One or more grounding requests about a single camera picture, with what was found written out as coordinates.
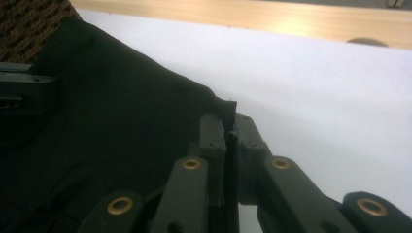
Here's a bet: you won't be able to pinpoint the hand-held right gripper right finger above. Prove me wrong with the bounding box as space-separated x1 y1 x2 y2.
226 112 273 207

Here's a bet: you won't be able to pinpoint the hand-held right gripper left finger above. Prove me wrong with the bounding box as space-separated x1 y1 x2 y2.
188 113 226 208

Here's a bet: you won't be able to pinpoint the brown wicker basket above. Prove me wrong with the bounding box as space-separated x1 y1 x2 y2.
0 0 82 64

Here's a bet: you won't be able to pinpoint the black pants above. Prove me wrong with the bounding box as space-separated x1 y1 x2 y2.
0 17 239 233

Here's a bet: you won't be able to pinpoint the white table mat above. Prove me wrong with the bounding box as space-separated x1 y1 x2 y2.
77 9 412 233

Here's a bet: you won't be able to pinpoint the grey table grommet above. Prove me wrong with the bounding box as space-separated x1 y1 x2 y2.
346 37 390 49

